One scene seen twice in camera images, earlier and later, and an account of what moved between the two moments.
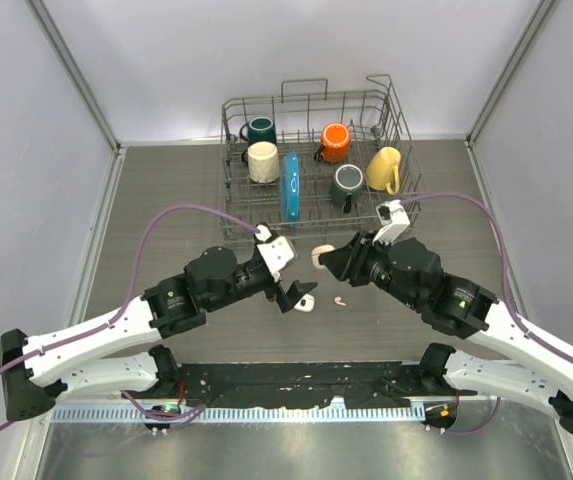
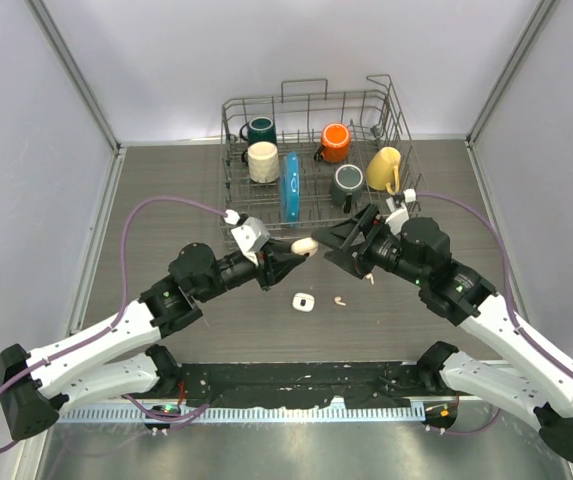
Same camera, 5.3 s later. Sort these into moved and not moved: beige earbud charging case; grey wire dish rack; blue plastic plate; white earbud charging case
Moved: beige earbud charging case
Not moved: white earbud charging case; grey wire dish rack; blue plastic plate
